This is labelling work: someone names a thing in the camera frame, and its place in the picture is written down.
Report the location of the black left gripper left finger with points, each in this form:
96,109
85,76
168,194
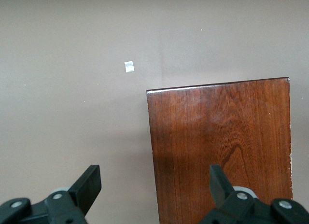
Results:
60,209

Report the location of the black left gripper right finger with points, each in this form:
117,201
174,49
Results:
243,209

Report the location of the dark brown wooden cabinet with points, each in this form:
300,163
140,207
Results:
217,137

